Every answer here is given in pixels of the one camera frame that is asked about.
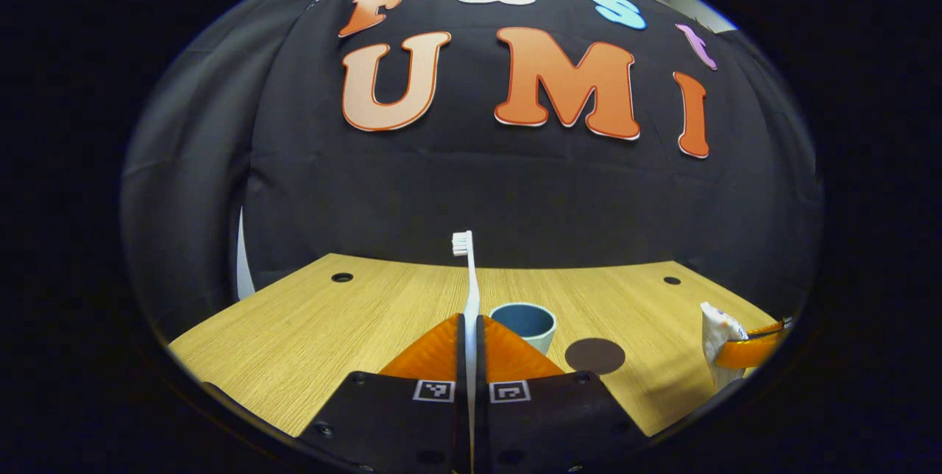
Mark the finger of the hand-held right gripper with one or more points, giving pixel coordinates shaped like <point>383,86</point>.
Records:
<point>743,355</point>

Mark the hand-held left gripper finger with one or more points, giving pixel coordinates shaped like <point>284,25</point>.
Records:
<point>480,386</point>
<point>461,356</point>

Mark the white toothpaste tube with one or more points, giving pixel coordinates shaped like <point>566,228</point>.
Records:
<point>717,330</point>

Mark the pale green cup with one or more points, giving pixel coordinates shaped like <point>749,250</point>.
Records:
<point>522,321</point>

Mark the white toothbrush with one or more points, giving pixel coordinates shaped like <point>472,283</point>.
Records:
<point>471,283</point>

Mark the dark brown round coaster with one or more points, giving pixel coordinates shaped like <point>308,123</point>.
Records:
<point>595,356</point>

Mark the black backdrop cloth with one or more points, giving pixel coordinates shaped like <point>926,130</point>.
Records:
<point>515,194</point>

